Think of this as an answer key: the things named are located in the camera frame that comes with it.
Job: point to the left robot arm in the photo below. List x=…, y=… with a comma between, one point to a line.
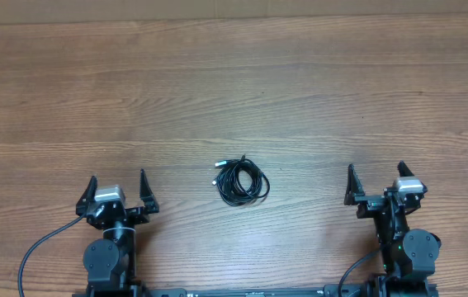
x=110, y=261

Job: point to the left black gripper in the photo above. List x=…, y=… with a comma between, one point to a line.
x=147, y=195

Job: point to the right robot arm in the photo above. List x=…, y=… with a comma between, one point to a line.
x=408, y=255

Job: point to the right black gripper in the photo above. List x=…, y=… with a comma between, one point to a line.
x=379, y=202

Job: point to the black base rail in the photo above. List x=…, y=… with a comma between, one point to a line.
x=254, y=292

